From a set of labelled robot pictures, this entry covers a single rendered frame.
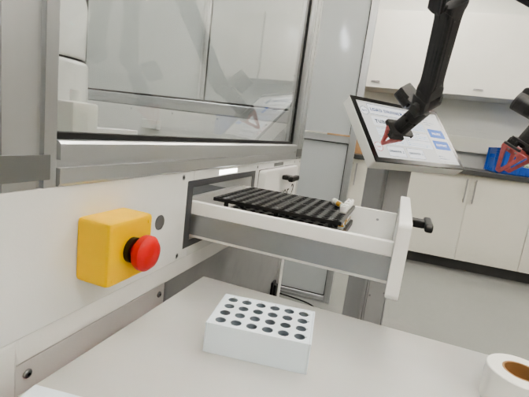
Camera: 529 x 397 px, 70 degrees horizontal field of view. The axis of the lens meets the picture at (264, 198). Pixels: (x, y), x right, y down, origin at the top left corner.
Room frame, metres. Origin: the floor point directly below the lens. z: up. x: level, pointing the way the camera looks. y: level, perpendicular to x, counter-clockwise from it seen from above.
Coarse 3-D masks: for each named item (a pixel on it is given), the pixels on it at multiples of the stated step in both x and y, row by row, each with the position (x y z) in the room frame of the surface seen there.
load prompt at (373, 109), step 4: (368, 104) 1.57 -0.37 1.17; (368, 108) 1.55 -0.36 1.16; (372, 108) 1.57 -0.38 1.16; (376, 108) 1.58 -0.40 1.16; (380, 108) 1.59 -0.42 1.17; (384, 108) 1.61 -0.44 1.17; (388, 108) 1.62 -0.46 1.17; (372, 112) 1.55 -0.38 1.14; (376, 112) 1.56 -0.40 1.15; (380, 112) 1.58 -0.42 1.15; (384, 112) 1.59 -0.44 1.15; (388, 112) 1.60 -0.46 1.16; (392, 112) 1.62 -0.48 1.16; (396, 112) 1.63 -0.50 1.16; (400, 112) 1.65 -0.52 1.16; (404, 112) 1.67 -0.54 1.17; (388, 116) 1.59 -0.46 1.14; (392, 116) 1.60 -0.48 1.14; (396, 116) 1.62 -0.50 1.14; (400, 116) 1.63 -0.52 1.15
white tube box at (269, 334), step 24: (216, 312) 0.43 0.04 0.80; (240, 312) 0.44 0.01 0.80; (264, 312) 0.45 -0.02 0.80; (288, 312) 0.47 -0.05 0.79; (312, 312) 0.47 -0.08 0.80; (216, 336) 0.40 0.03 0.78; (240, 336) 0.40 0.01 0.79; (264, 336) 0.40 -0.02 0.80; (288, 336) 0.40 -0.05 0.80; (312, 336) 0.40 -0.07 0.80; (264, 360) 0.39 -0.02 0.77; (288, 360) 0.39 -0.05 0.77
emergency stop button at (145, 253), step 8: (144, 240) 0.39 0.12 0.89; (152, 240) 0.40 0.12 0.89; (136, 248) 0.38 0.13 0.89; (144, 248) 0.39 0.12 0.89; (152, 248) 0.39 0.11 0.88; (160, 248) 0.41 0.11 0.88; (136, 256) 0.38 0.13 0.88; (144, 256) 0.38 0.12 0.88; (152, 256) 0.40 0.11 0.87; (136, 264) 0.38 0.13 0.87; (144, 264) 0.39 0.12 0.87; (152, 264) 0.40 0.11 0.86
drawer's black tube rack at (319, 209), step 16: (240, 192) 0.72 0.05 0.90; (256, 192) 0.74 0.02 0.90; (272, 192) 0.77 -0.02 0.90; (240, 208) 0.71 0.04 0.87; (256, 208) 0.62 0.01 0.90; (272, 208) 0.61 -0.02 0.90; (288, 208) 0.63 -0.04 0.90; (304, 208) 0.64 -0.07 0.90; (320, 208) 0.67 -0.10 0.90; (336, 208) 0.69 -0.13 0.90; (320, 224) 0.67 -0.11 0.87
